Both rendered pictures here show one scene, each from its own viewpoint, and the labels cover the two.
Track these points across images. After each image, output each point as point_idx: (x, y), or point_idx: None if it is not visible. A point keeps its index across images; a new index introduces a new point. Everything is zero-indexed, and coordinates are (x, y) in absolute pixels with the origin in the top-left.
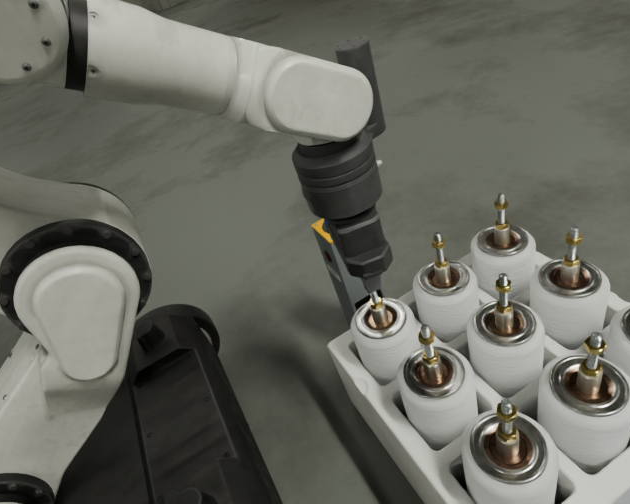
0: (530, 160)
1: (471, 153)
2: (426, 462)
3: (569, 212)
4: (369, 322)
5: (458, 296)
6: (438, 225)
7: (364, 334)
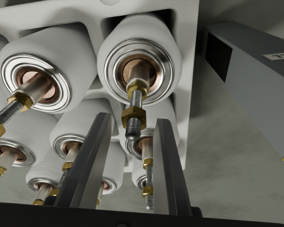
0: (238, 182)
1: (279, 174)
2: (4, 18)
3: (194, 170)
4: (142, 59)
5: (122, 142)
6: (255, 132)
7: (121, 43)
